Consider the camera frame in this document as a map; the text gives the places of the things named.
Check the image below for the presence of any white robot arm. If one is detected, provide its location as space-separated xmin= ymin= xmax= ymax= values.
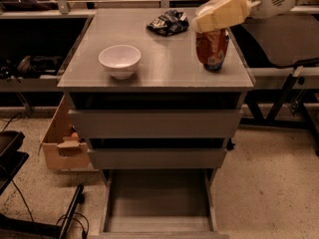
xmin=191 ymin=0 xmax=318 ymax=33

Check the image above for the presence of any black crumpled chip bag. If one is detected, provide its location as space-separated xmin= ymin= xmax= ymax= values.
xmin=147 ymin=9 xmax=189 ymax=37

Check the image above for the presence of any open bottom drawer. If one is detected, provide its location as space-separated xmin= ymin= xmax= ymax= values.
xmin=89 ymin=169 xmax=229 ymax=239

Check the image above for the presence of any white ceramic bowl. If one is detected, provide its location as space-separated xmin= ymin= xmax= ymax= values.
xmin=99 ymin=45 xmax=142 ymax=80

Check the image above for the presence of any grey drawer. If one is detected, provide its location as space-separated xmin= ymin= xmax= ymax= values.
xmin=69 ymin=110 xmax=241 ymax=138
xmin=89 ymin=138 xmax=226 ymax=169

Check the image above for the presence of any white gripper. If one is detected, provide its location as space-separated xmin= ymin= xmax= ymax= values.
xmin=191 ymin=0 xmax=296 ymax=33

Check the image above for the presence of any black floor cable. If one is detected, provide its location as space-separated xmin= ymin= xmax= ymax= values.
xmin=54 ymin=212 xmax=91 ymax=239

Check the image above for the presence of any middle grey drawer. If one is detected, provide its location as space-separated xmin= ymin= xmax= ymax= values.
xmin=89 ymin=138 xmax=226 ymax=169

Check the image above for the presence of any grey drawer cabinet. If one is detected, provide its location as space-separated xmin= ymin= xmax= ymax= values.
xmin=57 ymin=7 xmax=255 ymax=239

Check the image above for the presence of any blue pepsi can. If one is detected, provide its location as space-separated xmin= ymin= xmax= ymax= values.
xmin=204 ymin=30 xmax=229 ymax=71

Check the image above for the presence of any top grey drawer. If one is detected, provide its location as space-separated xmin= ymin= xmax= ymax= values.
xmin=69 ymin=110 xmax=241 ymax=138

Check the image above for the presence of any cardboard box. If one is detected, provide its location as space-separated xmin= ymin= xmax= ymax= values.
xmin=41 ymin=97 xmax=92 ymax=171

